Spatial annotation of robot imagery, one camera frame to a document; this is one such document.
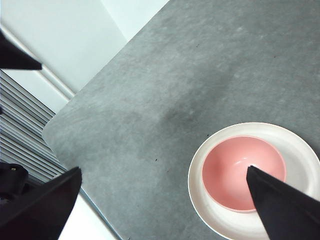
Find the red ribbed bowl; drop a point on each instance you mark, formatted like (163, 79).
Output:
(225, 170)

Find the white round plate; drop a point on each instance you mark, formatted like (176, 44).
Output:
(295, 150)

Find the white wall trim strip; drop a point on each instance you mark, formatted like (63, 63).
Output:
(57, 82)

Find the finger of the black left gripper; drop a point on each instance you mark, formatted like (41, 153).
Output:
(15, 57)

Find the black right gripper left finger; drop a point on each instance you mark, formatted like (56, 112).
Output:
(42, 212)

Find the grey slatted panel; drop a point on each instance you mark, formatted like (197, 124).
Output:
(20, 125)

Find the black equipment block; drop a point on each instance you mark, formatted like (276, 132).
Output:
(10, 180)

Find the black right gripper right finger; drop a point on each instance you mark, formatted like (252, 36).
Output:
(287, 212)

